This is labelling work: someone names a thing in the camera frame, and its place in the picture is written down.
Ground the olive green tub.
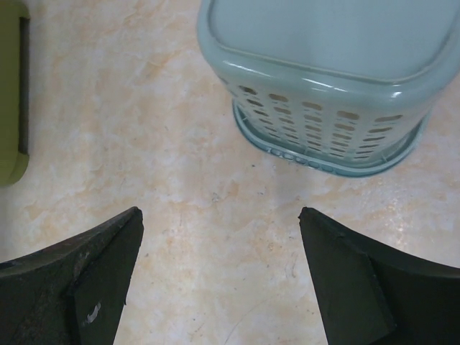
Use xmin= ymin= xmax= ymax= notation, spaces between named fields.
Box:
xmin=1 ymin=1 xmax=30 ymax=187

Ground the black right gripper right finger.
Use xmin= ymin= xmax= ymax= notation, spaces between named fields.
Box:
xmin=299 ymin=207 xmax=459 ymax=344

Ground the pale green perforated basket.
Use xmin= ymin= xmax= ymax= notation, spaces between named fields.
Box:
xmin=197 ymin=1 xmax=459 ymax=178

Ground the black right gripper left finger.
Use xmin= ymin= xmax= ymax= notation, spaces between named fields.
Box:
xmin=1 ymin=207 xmax=144 ymax=344

